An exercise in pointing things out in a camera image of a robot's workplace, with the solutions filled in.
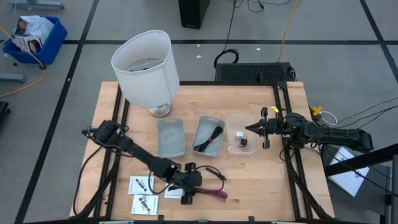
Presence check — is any black cable with red tie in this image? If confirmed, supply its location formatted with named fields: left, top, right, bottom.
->
left=193, top=124, right=224, bottom=153

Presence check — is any black upright post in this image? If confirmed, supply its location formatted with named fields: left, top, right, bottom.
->
left=385, top=154, right=398, bottom=224

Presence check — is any white printed carton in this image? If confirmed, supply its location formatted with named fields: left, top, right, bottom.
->
left=12, top=35, right=44, bottom=53
left=14, top=15, right=41, bottom=37

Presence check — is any long straight yellow cable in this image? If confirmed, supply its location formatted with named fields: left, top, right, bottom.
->
left=277, top=0, right=300, bottom=62

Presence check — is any gray table foot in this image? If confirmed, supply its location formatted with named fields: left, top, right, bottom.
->
left=0, top=72, right=26, bottom=84

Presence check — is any clear plastic bin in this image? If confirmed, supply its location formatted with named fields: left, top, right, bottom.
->
left=226, top=114, right=257, bottom=156

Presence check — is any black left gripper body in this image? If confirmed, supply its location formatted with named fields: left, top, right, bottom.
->
left=169, top=161, right=203, bottom=205

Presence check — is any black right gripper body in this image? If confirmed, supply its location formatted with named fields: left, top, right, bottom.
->
left=260, top=106, right=282, bottom=150

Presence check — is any black tower case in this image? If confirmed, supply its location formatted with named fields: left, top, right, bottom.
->
left=178, top=0, right=211, bottom=30

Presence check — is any white cable loop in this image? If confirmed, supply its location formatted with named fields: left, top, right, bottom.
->
left=320, top=111, right=338, bottom=126

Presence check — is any white paper sheet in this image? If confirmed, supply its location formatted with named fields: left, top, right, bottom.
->
left=328, top=146, right=371, bottom=198

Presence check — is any black perforated computer case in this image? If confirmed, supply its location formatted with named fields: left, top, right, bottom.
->
left=215, top=62, right=297, bottom=83

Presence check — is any short black cable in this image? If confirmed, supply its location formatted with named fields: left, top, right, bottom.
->
left=206, top=167, right=228, bottom=182

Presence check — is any white printed leaflet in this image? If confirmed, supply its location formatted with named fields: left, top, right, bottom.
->
left=131, top=194, right=160, bottom=216
left=164, top=185, right=185, bottom=199
left=127, top=175, right=155, bottom=195

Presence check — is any blue plastic floor bin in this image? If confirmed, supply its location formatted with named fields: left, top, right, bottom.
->
left=2, top=16, right=68, bottom=65

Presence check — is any curved yellow floor cable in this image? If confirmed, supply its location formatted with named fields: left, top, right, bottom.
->
left=0, top=26, right=47, bottom=98

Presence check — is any magenta cable bundle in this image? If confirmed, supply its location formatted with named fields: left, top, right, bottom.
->
left=195, top=185, right=229, bottom=203

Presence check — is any coiled black floor cable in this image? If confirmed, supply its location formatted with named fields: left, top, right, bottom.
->
left=213, top=0, right=240, bottom=68

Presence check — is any black slanted beam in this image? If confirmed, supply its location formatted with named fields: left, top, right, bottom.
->
left=323, top=143, right=398, bottom=177

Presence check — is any black aluminium table frame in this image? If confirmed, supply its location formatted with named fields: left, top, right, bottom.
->
left=70, top=80, right=335, bottom=224

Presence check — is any gray plastic bin with handle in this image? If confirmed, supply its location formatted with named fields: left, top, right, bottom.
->
left=190, top=114, right=226, bottom=157

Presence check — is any black chair caster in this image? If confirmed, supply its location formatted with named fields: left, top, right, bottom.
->
left=0, top=101, right=11, bottom=123

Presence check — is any white shade table lamp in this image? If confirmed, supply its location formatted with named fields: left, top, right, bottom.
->
left=111, top=29, right=180, bottom=118

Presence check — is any gray table base bar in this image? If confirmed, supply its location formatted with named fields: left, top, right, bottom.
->
left=7, top=0, right=65, bottom=10

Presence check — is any black left arm base cable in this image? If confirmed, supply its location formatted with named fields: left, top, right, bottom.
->
left=72, top=144, right=105, bottom=218

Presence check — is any thin black cable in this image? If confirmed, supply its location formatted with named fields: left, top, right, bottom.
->
left=337, top=96, right=398, bottom=124
left=345, top=105, right=398, bottom=129

